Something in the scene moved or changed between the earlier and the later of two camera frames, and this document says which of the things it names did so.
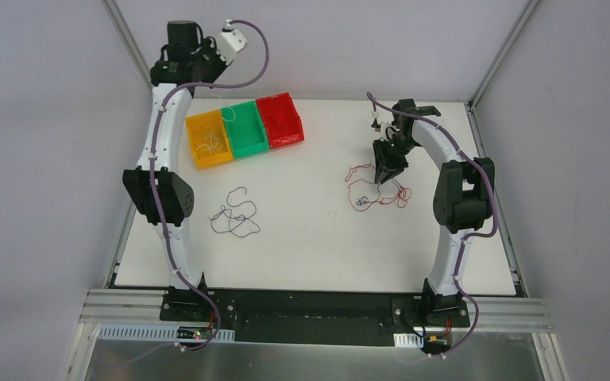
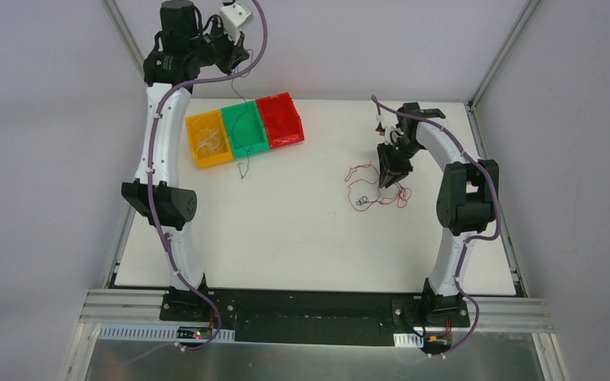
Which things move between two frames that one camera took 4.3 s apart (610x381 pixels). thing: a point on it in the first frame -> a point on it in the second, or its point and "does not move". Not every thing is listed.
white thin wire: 213,139 does not move
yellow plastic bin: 210,138 does not move
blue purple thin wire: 223,209 -> 251,65
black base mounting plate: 315,317 does not move
